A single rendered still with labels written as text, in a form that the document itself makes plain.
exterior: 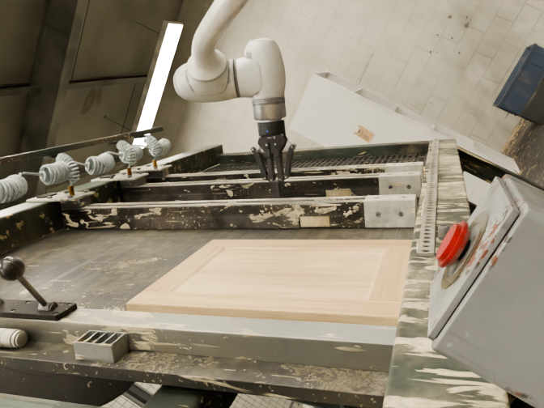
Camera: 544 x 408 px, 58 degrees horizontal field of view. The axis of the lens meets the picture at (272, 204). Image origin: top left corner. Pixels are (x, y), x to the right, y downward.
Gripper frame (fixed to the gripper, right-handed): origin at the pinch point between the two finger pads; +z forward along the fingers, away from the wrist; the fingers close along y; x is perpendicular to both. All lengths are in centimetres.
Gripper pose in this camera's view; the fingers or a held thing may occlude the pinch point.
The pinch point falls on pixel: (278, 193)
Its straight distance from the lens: 139.2
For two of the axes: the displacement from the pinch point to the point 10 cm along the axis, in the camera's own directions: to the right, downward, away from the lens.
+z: 1.1, 9.7, 2.3
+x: -3.2, 2.5, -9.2
